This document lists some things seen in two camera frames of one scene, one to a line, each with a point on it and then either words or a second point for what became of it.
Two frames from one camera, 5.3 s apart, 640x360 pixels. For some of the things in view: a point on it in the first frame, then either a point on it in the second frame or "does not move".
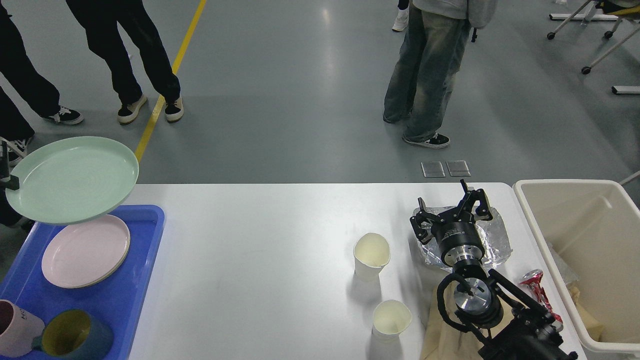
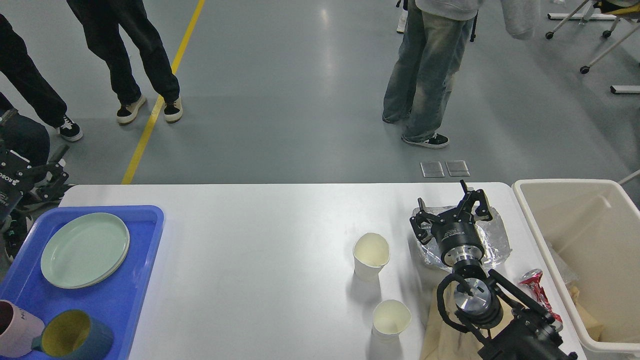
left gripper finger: [6, 180] to [45, 186]
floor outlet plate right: [458, 168] does not move
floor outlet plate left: [432, 169] does not move
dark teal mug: [72, 334] does not move
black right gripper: [460, 242] does not move
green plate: [72, 180] to [84, 250]
